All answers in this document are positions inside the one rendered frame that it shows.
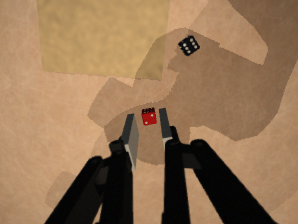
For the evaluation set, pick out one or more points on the red die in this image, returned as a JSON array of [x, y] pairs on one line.
[[149, 116]]

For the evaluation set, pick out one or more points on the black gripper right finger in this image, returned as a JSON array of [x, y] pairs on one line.
[[231, 199]]

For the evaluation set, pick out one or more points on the black die with grey pips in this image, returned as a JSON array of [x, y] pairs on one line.
[[189, 45]]

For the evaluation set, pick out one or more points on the tan flat mat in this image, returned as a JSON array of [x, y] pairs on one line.
[[123, 38]]

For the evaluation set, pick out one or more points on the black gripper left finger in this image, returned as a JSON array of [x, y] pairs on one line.
[[81, 202]]

